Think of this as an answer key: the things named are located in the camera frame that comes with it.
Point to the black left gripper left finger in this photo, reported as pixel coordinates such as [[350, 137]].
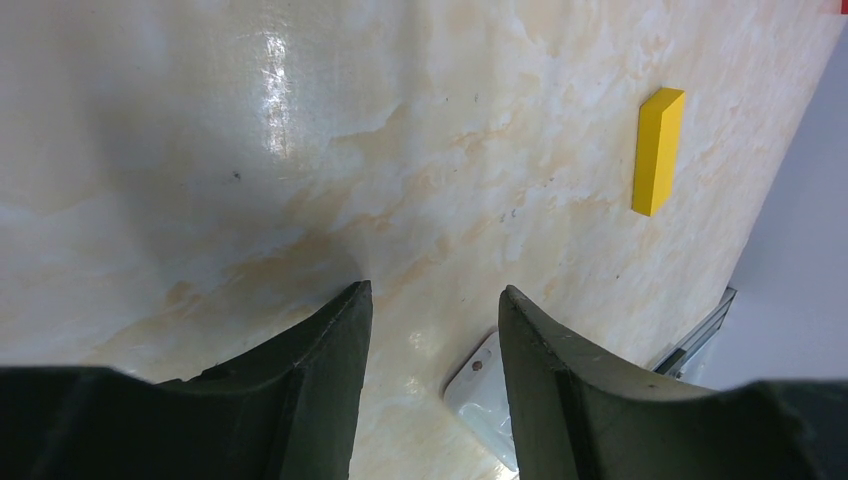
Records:
[[286, 409]]

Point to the yellow toy block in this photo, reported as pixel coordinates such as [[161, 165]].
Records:
[[659, 129]]

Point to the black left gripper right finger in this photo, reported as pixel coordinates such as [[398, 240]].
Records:
[[579, 411]]

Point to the white remote control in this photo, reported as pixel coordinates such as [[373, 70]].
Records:
[[477, 396]]

